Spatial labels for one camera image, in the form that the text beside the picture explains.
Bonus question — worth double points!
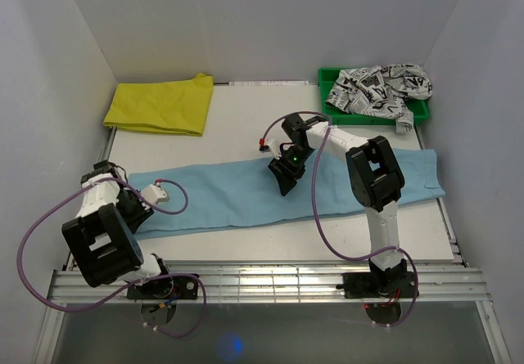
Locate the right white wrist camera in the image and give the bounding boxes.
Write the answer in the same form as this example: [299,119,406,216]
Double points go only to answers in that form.
[259,138,281,155]

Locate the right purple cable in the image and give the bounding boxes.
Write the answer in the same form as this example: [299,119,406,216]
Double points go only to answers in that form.
[260,110,419,327]

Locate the folded yellow trousers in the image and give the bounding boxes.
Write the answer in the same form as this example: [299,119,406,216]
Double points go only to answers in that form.
[103,73,214,137]

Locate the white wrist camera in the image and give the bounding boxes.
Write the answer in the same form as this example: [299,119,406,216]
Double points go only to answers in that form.
[259,138,281,155]
[140,184,169,205]

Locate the aluminium mounting rail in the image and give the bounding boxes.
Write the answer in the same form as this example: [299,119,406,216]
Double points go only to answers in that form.
[45,259,492,306]

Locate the purple cable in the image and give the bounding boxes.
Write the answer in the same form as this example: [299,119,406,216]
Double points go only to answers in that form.
[260,110,419,327]
[16,178,208,339]

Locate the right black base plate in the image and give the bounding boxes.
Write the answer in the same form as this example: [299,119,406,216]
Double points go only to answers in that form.
[336,272,418,299]

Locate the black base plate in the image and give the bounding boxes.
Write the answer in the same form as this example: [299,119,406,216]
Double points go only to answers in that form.
[336,272,418,299]
[126,275,198,301]

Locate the light blue trousers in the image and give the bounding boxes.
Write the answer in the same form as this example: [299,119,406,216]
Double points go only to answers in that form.
[124,147,446,241]

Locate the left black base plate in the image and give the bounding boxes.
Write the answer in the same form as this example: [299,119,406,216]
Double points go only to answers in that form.
[126,275,198,301]

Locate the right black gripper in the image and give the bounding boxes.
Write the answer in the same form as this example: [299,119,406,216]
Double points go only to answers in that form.
[269,146,315,196]

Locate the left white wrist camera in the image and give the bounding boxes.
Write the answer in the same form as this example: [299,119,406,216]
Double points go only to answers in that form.
[140,184,169,205]

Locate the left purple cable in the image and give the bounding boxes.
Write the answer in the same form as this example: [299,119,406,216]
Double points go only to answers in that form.
[16,178,208,339]

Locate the newspaper print trousers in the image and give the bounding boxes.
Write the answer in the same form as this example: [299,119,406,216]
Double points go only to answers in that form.
[326,64,432,134]

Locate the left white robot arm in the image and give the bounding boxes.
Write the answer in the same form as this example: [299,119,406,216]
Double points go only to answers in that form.
[61,160,174,299]

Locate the green plastic bin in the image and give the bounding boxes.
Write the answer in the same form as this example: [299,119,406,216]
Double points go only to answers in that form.
[318,67,430,126]

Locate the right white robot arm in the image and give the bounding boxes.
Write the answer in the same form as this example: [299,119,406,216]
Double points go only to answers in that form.
[259,112,418,303]

